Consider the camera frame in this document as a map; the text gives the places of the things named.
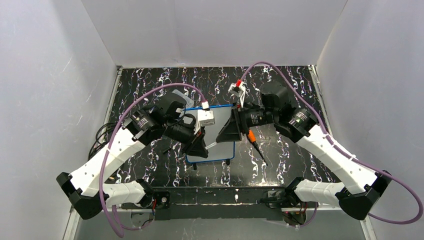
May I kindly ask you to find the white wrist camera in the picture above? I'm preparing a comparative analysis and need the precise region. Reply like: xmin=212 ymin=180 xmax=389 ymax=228
xmin=228 ymin=79 xmax=246 ymax=108
xmin=194 ymin=109 xmax=215 ymax=133

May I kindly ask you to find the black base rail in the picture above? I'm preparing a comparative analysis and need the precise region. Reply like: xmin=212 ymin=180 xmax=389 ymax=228
xmin=125 ymin=186 xmax=316 ymax=222

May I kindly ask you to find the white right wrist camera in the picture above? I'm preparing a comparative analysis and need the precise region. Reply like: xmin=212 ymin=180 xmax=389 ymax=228
xmin=228 ymin=79 xmax=246 ymax=108

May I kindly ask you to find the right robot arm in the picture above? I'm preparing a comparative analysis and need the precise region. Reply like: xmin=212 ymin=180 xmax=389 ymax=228
xmin=216 ymin=80 xmax=390 ymax=220

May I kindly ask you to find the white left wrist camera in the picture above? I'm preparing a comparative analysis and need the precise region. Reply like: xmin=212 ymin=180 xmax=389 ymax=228
xmin=194 ymin=109 xmax=215 ymax=133

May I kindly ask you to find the clear plastic screw box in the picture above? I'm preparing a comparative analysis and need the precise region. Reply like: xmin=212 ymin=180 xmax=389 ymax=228
xmin=172 ymin=89 xmax=194 ymax=109

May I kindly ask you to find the white marker pen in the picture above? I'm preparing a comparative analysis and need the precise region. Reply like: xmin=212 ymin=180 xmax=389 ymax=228
xmin=205 ymin=142 xmax=217 ymax=150

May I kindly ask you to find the orange handled screwdriver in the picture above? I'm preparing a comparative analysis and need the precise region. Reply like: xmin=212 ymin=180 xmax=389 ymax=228
xmin=247 ymin=130 xmax=269 ymax=166

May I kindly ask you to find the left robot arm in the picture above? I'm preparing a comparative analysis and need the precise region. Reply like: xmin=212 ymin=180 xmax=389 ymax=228
xmin=56 ymin=92 xmax=209 ymax=220

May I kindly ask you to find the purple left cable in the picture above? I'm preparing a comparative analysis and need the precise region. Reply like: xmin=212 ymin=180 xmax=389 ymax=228
xmin=98 ymin=82 xmax=210 ymax=239

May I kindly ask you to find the blue framed whiteboard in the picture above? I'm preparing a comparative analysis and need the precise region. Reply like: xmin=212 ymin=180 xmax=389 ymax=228
xmin=185 ymin=104 xmax=236 ymax=164

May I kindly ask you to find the purple cable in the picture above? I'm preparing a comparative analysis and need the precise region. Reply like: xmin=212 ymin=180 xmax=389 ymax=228
xmin=235 ymin=61 xmax=424 ymax=224
xmin=98 ymin=82 xmax=210 ymax=239

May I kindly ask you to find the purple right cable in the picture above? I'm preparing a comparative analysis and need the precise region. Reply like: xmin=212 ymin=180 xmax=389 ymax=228
xmin=235 ymin=61 xmax=424 ymax=224

